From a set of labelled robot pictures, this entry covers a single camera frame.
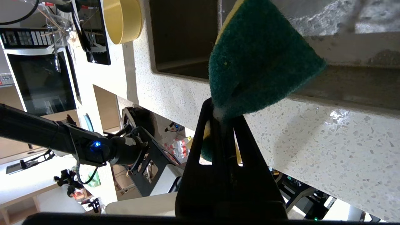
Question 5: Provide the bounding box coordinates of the light wooden shelf unit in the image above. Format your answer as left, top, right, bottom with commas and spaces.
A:
0, 184, 74, 225

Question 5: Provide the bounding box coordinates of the green and yellow sponge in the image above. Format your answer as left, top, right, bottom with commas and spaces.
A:
200, 0, 327, 163

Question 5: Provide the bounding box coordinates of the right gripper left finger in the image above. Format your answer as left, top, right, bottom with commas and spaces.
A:
176, 97, 226, 217

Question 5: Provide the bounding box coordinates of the black robot torso frame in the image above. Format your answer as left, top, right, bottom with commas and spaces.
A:
120, 106, 188, 197

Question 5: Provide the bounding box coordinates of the yellow plastic bowl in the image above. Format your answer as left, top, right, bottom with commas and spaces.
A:
103, 0, 144, 45

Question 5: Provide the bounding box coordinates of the black induction cooktop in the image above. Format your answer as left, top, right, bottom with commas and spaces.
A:
73, 0, 112, 65

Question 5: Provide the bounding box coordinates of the stainless steel sink basin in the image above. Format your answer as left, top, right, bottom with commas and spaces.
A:
147, 0, 400, 110

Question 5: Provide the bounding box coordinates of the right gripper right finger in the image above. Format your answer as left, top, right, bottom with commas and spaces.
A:
223, 115, 288, 218

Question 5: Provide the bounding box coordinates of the green plastic bag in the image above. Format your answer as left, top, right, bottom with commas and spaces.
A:
82, 166, 101, 188

